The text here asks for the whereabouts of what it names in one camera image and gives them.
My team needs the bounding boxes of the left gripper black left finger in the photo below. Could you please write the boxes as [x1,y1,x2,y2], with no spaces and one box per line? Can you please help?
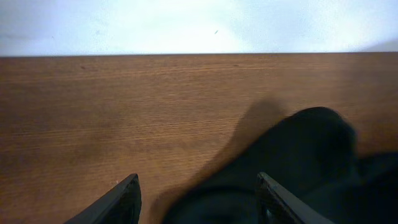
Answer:
[65,174,142,224]

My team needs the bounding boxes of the black t-shirt with logo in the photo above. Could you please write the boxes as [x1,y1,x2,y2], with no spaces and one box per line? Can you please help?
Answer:
[163,107,397,223]

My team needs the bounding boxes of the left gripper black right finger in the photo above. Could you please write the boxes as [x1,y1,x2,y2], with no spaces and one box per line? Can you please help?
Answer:
[256,172,334,224]

